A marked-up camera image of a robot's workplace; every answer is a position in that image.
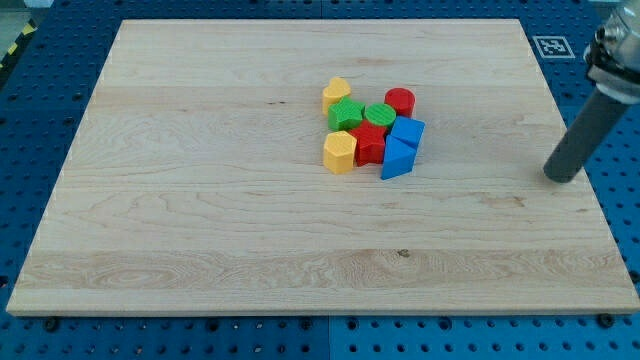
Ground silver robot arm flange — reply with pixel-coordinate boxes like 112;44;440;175
584;0;639;105

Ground light wooden board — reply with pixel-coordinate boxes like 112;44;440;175
7;19;639;317

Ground black left board bolt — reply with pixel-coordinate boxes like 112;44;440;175
43;317;59;333

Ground black board bolt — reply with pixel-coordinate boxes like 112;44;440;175
597;313;615;329
43;317;59;333

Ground black right board bolt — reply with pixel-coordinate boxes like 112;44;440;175
597;313;615;329

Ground yellow hexagon block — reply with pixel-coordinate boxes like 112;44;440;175
323;131;357;174

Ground red star block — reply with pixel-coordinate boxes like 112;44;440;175
348;120;387;167

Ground green star block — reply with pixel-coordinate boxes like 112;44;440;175
328;96;366;131

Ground blue triangle block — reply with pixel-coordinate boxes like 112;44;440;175
381;135;417;180

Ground green cylinder block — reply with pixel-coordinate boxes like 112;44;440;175
364;103;396;128

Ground yellow heart block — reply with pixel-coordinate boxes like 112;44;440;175
322;77;351;115

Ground blue cube block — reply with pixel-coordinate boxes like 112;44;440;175
390;116;426;149

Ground red cylinder block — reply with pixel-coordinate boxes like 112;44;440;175
384;87;416;118

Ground white fiducial marker tag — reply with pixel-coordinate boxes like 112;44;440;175
533;35;575;59

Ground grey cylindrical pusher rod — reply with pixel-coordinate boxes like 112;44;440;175
543;89;630;183

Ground yellow black hazard tape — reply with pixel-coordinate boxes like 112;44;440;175
1;19;38;70

